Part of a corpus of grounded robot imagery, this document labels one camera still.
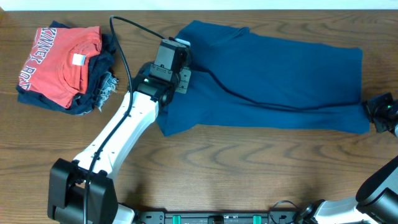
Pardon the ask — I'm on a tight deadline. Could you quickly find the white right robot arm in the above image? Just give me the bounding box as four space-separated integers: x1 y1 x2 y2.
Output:
293 93 397 224

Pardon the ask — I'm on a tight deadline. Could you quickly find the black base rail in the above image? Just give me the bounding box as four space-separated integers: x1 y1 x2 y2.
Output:
131 208 319 224

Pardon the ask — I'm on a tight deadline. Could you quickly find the frayed denim garment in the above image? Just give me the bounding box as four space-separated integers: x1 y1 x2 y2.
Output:
95 72 119 111

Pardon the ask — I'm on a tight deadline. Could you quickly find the navy folded garment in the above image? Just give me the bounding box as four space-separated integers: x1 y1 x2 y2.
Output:
16 21 116 115

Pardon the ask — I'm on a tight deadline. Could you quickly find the red folded t-shirt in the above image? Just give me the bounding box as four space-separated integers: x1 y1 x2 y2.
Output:
18 26 102 108

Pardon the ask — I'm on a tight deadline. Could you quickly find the teal blue t-shirt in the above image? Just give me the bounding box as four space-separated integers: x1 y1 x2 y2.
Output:
157 21 369 136

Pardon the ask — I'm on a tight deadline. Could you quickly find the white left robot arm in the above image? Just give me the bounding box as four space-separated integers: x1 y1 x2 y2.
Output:
47 65 192 223

